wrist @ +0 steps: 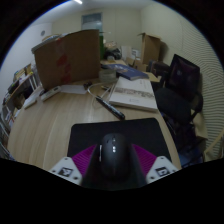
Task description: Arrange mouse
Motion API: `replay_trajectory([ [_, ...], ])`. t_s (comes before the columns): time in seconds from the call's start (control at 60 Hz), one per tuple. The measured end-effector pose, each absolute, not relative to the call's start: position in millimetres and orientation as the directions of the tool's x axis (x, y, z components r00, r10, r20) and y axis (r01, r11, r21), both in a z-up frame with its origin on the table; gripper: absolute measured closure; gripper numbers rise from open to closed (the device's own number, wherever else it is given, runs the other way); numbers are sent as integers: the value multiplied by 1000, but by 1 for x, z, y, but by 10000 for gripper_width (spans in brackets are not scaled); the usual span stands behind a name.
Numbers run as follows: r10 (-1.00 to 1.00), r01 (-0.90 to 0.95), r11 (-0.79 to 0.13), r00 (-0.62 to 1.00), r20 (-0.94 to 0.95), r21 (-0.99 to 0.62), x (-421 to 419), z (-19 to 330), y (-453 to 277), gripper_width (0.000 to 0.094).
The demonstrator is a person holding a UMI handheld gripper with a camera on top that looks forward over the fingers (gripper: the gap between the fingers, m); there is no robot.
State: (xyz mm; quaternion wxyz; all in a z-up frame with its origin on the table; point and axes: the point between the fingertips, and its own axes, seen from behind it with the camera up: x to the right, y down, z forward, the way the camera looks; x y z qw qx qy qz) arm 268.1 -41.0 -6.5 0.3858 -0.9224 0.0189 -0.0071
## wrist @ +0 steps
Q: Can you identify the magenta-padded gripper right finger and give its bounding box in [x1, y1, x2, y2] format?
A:
[131, 143, 179, 186]

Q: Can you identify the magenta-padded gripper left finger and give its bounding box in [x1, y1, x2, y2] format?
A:
[49, 143, 105, 188]

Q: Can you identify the black computer mouse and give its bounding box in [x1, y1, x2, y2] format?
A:
[99, 132, 134, 183]

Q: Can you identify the black mouse pad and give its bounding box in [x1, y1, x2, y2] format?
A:
[66, 117, 173, 163]

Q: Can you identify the black office chair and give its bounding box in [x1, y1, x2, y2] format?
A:
[154, 53, 205, 158]

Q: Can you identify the black pen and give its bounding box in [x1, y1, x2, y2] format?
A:
[95, 95, 127, 121]

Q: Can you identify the white remote control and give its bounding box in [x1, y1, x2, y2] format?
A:
[39, 85, 63, 102]

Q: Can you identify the blue book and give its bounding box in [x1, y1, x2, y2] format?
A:
[101, 63, 150, 82]

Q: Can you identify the clear plastic container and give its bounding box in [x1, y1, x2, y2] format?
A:
[98, 68, 118, 83]

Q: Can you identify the large brown cardboard box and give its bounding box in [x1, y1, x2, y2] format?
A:
[31, 29, 102, 93]

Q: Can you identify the tall open cardboard box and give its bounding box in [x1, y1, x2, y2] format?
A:
[137, 32, 162, 66]

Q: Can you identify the glass-paned door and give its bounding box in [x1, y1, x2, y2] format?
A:
[81, 12, 103, 33]

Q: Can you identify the white cable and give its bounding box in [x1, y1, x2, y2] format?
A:
[87, 81, 116, 109]

